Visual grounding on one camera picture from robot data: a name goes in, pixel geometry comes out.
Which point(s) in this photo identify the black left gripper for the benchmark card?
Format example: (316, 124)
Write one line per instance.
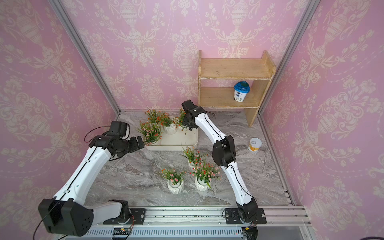
(136, 145)

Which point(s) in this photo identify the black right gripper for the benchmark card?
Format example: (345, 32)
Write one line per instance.
(185, 121)

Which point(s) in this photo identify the pink flower twine pot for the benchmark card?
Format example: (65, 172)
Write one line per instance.
(152, 133)

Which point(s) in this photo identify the red flower white pot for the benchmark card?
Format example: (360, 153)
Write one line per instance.
(169, 125)

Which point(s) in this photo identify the orange flower white pot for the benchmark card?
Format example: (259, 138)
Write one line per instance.
(155, 117)

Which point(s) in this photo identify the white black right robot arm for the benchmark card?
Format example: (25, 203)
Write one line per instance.
(224, 156)

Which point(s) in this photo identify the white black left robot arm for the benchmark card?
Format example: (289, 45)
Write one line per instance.
(65, 213)

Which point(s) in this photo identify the cream plastic storage box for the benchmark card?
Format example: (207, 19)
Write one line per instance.
(176, 142)

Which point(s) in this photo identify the wooden two-tier shelf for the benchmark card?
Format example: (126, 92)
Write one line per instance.
(259, 72)

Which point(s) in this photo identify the red pink flower pot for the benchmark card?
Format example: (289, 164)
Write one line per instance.
(194, 157)

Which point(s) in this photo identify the pink flower front pot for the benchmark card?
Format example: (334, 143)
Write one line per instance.
(175, 179)

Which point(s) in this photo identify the blue lid white cup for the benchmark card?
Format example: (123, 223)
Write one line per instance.
(241, 89)

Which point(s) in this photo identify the red flower front pot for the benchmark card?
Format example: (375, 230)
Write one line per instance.
(204, 173)

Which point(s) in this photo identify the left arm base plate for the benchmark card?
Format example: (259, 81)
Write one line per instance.
(135, 216)

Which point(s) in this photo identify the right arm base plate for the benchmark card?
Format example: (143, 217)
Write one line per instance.
(234, 216)

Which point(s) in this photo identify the aluminium front rail frame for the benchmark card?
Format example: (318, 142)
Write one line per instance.
(207, 223)

